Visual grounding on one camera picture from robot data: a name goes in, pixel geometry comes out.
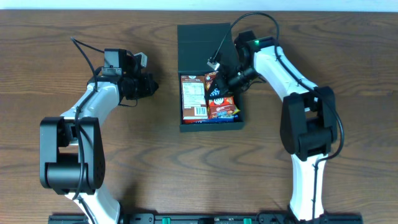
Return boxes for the Hello Panda biscuit box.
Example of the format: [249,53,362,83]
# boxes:
[204,70,238,120]

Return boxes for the yellow snack bag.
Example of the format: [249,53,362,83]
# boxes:
[233,105,240,114]

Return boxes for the brown drink carton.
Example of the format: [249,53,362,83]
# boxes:
[180,75,208,120]

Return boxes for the black gift box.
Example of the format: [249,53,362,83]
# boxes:
[177,23,245,133]

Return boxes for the red Hacks candy bag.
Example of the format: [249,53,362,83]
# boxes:
[182,119,199,124]

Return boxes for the blue cookie packet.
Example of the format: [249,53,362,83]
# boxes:
[193,114,239,124]

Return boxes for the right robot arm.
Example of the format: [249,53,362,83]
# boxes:
[207,31,344,223]

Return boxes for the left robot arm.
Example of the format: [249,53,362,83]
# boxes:
[39,49,159,223]

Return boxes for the right black cable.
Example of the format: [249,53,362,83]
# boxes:
[207,11,345,222]

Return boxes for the black cable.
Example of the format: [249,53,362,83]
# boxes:
[207,11,345,222]
[70,36,139,224]

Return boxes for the left black cable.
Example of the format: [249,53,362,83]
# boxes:
[70,36,139,224]

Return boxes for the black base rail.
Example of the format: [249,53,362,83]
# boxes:
[48,213,363,224]

